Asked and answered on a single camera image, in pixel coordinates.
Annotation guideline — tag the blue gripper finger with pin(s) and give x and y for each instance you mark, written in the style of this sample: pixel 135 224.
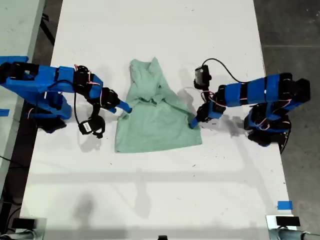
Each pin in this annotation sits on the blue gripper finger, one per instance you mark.
pixel 194 122
pixel 124 107

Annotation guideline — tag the pale green T-shirt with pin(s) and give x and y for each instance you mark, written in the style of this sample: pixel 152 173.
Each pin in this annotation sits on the pale green T-shirt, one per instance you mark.
pixel 157 125

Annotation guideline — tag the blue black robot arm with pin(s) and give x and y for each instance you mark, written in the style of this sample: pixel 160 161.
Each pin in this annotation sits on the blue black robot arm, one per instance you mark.
pixel 257 91
pixel 45 82

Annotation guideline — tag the small blue tape strip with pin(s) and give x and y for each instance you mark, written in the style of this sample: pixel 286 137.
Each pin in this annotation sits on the small blue tape strip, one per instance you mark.
pixel 3 112

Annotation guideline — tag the small black object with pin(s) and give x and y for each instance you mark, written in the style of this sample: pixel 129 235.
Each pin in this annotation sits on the small black object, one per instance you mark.
pixel 162 237

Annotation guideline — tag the short blue tape strip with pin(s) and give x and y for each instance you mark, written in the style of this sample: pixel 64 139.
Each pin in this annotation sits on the short blue tape strip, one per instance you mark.
pixel 285 205

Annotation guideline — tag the pale side table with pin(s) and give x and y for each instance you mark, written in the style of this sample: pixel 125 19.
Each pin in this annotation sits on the pale side table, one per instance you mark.
pixel 15 25

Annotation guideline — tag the black camera stalk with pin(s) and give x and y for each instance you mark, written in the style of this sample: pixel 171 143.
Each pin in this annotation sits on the black camera stalk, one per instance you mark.
pixel 95 112
pixel 208 93

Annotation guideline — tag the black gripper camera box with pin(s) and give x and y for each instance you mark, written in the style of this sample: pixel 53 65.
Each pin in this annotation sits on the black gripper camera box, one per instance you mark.
pixel 202 76
pixel 87 126

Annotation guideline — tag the silver metal bracket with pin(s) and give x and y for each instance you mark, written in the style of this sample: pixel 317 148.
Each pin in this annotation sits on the silver metal bracket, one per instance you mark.
pixel 42 228
pixel 271 225

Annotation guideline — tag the black box on silver bracket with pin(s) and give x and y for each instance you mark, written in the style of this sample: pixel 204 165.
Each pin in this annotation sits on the black box on silver bracket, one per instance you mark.
pixel 287 221
pixel 23 223

